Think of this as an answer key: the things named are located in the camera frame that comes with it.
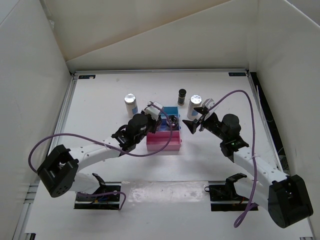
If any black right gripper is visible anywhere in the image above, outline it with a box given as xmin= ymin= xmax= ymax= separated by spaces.
xmin=182 ymin=107 xmax=228 ymax=141

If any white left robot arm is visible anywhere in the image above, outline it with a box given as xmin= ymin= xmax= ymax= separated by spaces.
xmin=36 ymin=106 xmax=162 ymax=200

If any silver-lid salt bottle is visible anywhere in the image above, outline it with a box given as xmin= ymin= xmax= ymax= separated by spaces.
xmin=187 ymin=94 xmax=202 ymax=121
xmin=124 ymin=93 xmax=138 ymax=118

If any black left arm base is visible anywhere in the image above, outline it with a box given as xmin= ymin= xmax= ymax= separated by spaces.
xmin=73 ymin=173 xmax=127 ymax=211

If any dark table label left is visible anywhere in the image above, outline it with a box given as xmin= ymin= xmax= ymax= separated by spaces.
xmin=78 ymin=74 xmax=96 ymax=80

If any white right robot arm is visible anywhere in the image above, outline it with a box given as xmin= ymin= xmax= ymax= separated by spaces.
xmin=183 ymin=107 xmax=314 ymax=228

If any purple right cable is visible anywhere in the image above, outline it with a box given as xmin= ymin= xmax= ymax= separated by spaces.
xmin=208 ymin=89 xmax=260 ymax=230

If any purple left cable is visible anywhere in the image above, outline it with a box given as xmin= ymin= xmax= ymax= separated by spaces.
xmin=27 ymin=102 xmax=175 ymax=211

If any dark table label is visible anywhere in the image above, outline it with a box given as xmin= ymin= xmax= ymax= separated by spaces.
xmin=228 ymin=72 xmax=247 ymax=77
xmin=78 ymin=74 xmax=96 ymax=80

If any light blue tray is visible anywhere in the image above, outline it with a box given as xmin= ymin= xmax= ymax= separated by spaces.
xmin=163 ymin=106 xmax=180 ymax=118

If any purple cable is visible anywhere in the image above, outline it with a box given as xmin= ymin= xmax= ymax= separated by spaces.
xmin=27 ymin=102 xmax=175 ymax=211
xmin=208 ymin=89 xmax=260 ymax=230

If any dark table label right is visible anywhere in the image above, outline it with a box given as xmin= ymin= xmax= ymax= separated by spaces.
xmin=228 ymin=72 xmax=247 ymax=77

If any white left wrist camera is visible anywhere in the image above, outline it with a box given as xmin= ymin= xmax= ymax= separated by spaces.
xmin=144 ymin=101 xmax=164 ymax=121

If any small black-cap spice bottle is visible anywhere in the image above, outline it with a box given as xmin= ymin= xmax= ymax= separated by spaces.
xmin=177 ymin=88 xmax=187 ymax=106

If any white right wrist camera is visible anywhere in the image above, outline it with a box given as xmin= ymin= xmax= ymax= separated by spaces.
xmin=202 ymin=98 xmax=215 ymax=115

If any dark blue tray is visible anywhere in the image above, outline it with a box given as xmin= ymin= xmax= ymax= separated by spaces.
xmin=158 ymin=117 xmax=170 ymax=131

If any pink tray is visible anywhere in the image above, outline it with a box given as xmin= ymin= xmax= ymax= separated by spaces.
xmin=146 ymin=130 xmax=182 ymax=152

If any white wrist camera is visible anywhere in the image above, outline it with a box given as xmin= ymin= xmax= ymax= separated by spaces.
xmin=144 ymin=101 xmax=164 ymax=121
xmin=202 ymin=98 xmax=215 ymax=115

